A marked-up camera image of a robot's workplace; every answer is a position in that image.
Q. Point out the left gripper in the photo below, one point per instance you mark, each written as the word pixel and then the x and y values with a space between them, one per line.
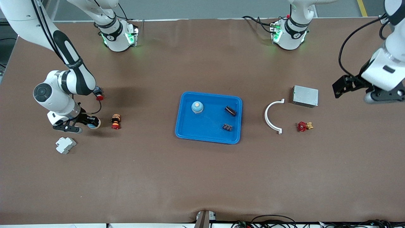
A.
pixel 357 80

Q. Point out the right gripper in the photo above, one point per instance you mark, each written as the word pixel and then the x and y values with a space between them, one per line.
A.
pixel 83 118

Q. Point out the blue bell with wooden base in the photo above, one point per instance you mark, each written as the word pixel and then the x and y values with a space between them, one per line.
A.
pixel 197 107
pixel 95 127

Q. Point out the dark maroon electrolytic capacitor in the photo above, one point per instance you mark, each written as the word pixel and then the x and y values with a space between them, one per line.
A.
pixel 230 110

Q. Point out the black printed electrolytic capacitor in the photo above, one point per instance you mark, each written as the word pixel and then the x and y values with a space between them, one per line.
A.
pixel 227 127

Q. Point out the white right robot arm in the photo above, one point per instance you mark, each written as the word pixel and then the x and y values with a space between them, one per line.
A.
pixel 19 19

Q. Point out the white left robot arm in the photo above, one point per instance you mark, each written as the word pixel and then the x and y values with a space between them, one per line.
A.
pixel 289 34

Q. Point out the blue plastic tray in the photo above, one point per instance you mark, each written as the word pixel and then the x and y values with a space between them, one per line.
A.
pixel 208 136

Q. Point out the white circuit breaker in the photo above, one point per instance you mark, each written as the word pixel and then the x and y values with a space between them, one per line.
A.
pixel 65 145

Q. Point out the red push button black body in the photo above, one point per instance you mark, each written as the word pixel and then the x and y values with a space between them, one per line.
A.
pixel 100 98

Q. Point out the red emergency stop button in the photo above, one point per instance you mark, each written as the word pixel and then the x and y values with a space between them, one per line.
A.
pixel 116 122

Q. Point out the silver metal power supply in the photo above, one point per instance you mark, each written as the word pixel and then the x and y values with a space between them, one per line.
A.
pixel 305 96

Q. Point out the brass valve red handwheel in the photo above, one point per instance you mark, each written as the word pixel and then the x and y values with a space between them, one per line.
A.
pixel 303 126

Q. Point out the small green circuit board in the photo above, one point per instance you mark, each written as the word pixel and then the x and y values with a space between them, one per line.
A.
pixel 243 224

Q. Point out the aluminium frame profile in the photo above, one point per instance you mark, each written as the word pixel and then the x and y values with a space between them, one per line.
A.
pixel 383 20

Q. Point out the white curved plastic bracket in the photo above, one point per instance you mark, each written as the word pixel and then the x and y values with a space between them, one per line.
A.
pixel 266 115

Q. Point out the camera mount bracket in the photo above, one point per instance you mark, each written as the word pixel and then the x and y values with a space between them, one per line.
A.
pixel 202 221

